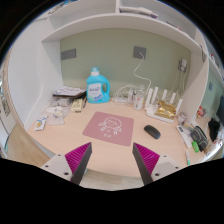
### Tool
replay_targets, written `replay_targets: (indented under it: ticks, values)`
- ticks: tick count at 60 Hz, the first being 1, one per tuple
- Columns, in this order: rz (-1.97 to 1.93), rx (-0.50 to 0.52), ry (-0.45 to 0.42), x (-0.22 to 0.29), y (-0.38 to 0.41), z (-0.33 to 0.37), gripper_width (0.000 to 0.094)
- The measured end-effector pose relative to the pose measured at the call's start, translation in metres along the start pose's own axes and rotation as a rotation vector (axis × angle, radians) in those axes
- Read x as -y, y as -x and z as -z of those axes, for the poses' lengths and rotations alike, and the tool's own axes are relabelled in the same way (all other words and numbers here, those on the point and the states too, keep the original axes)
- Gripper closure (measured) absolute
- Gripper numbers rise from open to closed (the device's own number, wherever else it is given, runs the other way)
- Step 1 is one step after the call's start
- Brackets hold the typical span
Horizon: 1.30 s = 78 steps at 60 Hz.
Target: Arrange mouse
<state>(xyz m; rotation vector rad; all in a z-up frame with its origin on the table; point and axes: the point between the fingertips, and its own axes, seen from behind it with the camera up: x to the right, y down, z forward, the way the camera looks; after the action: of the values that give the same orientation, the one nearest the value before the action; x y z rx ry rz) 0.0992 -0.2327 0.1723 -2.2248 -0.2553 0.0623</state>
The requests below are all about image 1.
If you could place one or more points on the white wifi router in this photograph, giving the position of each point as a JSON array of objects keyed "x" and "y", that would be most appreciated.
[{"x": 151, "y": 104}]

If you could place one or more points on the white power strip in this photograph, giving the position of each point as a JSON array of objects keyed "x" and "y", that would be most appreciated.
[{"x": 122, "y": 100}]

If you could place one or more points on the wall power adapter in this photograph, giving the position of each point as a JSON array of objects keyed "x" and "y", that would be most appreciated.
[{"x": 182, "y": 66}]

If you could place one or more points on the white remote control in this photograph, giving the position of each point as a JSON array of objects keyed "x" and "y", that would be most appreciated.
[{"x": 184, "y": 137}]

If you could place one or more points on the black computer mouse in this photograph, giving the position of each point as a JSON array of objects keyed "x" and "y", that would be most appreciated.
[{"x": 152, "y": 131}]

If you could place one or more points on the clear plastic bottle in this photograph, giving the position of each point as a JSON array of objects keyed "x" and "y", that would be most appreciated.
[{"x": 139, "y": 99}]

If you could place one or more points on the clear plastic bag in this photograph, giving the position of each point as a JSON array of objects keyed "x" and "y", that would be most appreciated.
[{"x": 56, "y": 115}]

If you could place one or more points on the white yellow card packet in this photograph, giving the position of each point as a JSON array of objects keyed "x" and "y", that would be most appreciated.
[{"x": 40, "y": 122}]

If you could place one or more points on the pink mouse pad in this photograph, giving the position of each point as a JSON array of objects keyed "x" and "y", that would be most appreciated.
[{"x": 110, "y": 128}]

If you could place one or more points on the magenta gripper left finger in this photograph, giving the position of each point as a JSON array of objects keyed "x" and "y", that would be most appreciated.
[{"x": 77, "y": 160}]

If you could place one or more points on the white wall shelf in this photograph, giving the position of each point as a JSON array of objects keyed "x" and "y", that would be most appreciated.
[{"x": 146, "y": 15}]

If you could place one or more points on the green white tube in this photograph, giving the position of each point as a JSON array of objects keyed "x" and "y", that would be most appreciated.
[{"x": 187, "y": 157}]

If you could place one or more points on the small white jar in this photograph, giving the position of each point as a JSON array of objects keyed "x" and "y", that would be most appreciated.
[{"x": 182, "y": 118}]

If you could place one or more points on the gold foil packet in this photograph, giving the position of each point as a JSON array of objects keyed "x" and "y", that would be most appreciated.
[{"x": 165, "y": 110}]

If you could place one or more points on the yellow small box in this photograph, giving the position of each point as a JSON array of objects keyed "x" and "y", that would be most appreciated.
[{"x": 77, "y": 105}]

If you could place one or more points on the black pouch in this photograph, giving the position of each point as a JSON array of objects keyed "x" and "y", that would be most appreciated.
[{"x": 200, "y": 141}]

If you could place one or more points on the blue detergent bottle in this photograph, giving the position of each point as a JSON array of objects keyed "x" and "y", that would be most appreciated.
[{"x": 98, "y": 87}]

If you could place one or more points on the grey wall plate left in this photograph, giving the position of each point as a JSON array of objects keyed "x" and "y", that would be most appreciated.
[{"x": 68, "y": 54}]

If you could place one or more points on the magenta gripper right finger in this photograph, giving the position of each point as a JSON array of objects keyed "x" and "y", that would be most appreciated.
[{"x": 146, "y": 161}]

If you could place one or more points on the grey wall socket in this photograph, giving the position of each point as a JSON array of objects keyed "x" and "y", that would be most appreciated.
[{"x": 139, "y": 52}]

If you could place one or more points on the stack of books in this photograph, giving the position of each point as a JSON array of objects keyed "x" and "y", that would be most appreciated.
[{"x": 69, "y": 92}]

